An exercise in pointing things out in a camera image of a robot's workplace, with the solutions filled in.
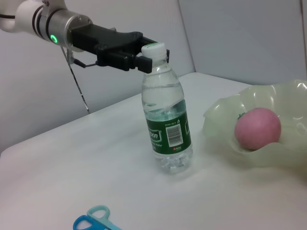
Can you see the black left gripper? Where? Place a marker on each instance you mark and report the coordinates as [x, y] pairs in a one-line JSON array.
[[105, 43]]

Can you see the clear green-label water bottle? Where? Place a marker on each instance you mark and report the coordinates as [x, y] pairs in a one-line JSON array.
[[168, 134]]

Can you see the pink peach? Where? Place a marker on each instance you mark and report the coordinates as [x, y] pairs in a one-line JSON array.
[[259, 129]]

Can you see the pale green glass fruit plate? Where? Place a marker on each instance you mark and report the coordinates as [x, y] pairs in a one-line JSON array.
[[275, 100]]

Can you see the blue plastic scissors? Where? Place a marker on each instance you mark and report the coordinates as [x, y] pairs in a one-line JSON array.
[[106, 225]]

